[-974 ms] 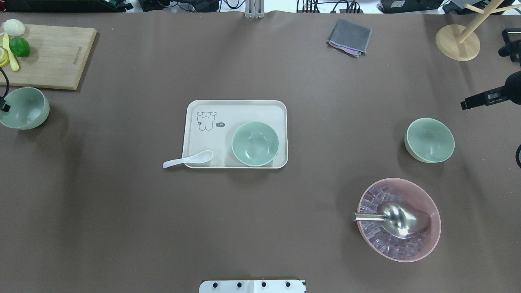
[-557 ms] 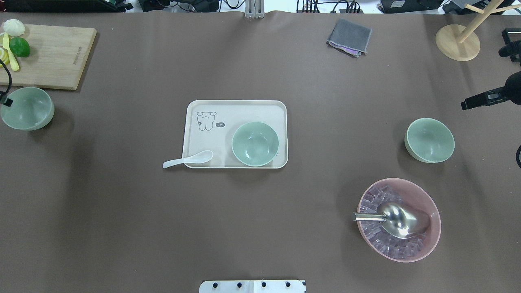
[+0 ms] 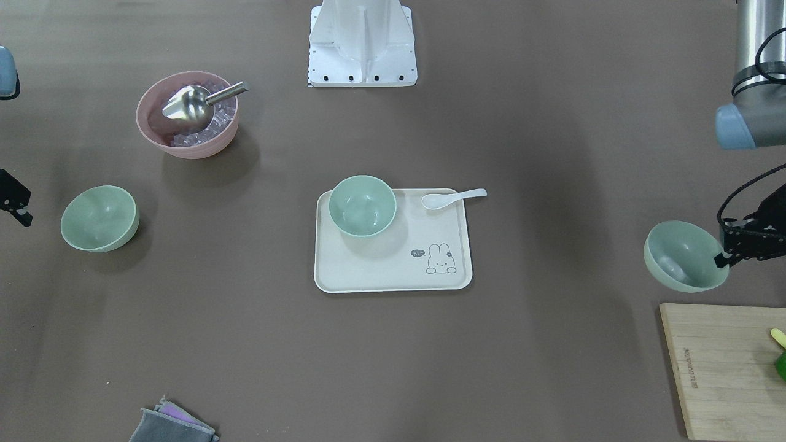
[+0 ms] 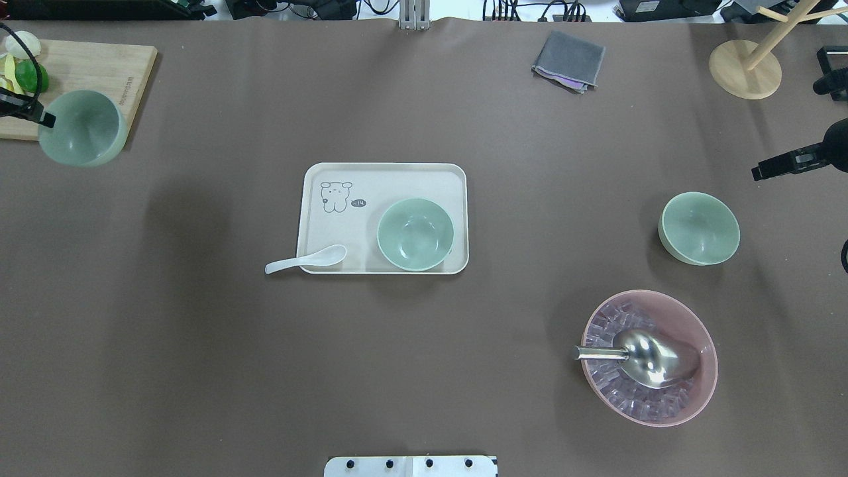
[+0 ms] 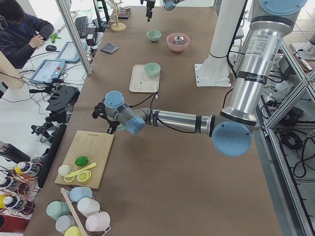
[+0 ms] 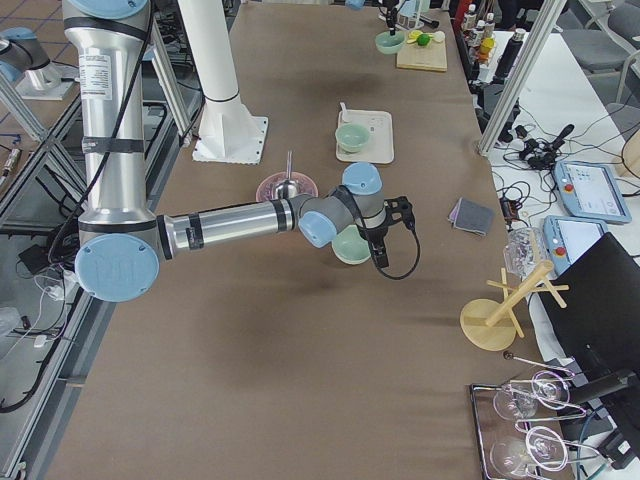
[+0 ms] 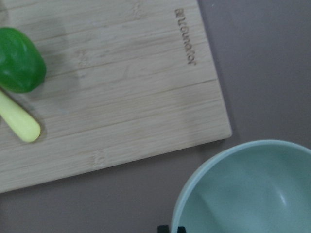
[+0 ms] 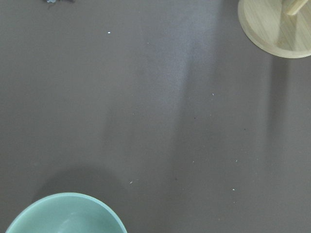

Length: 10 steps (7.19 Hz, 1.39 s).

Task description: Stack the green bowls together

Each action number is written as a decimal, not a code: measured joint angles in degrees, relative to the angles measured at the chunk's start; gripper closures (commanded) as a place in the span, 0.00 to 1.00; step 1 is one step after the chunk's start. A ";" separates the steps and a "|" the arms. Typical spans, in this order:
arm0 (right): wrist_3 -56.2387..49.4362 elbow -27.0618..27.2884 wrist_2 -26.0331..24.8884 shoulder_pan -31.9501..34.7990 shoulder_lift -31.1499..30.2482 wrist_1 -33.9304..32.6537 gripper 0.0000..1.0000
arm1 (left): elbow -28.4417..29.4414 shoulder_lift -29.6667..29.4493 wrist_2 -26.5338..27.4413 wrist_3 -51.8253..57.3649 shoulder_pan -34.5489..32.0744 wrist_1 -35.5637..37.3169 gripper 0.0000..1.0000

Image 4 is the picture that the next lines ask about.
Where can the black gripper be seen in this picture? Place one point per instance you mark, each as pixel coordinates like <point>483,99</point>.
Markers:
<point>836,141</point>

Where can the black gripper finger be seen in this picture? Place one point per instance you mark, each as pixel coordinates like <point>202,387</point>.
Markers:
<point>25,108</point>

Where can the green bowl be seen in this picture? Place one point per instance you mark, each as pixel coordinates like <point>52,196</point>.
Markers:
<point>698,229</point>
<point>415,234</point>
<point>89,129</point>

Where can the green lime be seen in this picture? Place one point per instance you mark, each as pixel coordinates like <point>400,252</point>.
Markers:
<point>32,77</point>

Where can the yellow plastic knife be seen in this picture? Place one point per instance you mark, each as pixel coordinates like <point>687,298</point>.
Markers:
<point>9,65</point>

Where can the white garlic bulb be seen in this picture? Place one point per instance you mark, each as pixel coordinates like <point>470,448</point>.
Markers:
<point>22,45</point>

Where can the wooden cutting board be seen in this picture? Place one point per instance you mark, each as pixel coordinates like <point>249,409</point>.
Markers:
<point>119,71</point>

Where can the wooden mug tree stand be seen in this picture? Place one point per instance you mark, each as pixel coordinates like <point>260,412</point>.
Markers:
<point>748,69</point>

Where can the purple cloth under grey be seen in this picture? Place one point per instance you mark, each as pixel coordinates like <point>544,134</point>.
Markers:
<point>570,84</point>

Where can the metal ice scoop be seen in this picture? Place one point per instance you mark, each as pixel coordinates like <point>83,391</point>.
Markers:
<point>650,359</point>

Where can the grey folded cloth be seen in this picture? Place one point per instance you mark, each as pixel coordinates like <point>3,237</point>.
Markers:
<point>570,57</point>

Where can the clear ice cubes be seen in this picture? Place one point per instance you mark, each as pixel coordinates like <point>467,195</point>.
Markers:
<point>619,390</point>

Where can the beige rabbit tray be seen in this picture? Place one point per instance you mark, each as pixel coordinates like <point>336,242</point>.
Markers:
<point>342,203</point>

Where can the white ceramic spoon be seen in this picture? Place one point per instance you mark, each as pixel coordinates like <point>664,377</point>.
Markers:
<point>328,256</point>

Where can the green bowl on tray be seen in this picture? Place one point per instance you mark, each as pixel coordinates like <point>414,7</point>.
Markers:
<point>415,234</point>

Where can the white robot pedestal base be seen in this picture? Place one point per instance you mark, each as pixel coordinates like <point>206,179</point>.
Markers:
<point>413,465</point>

